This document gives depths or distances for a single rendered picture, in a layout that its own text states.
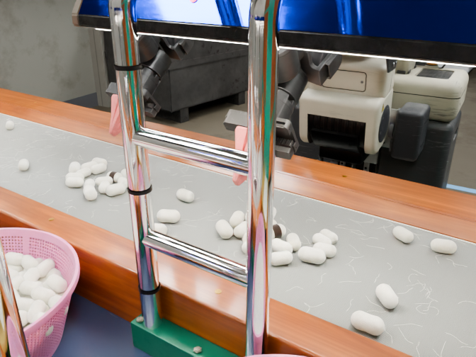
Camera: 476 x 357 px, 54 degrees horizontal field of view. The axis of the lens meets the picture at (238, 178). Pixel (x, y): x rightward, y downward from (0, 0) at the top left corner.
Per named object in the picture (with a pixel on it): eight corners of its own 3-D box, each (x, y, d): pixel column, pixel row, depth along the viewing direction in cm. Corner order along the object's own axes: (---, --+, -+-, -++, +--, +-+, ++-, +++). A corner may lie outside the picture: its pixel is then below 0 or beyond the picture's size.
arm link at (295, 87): (312, 86, 74) (280, 79, 76) (307, 54, 68) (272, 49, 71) (295, 119, 72) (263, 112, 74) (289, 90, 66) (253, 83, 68)
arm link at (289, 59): (343, 63, 73) (298, 47, 77) (338, 4, 64) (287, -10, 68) (301, 117, 70) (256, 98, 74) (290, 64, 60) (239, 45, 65)
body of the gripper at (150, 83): (141, 96, 90) (159, 66, 92) (105, 88, 95) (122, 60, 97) (157, 115, 95) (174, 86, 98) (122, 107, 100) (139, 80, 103)
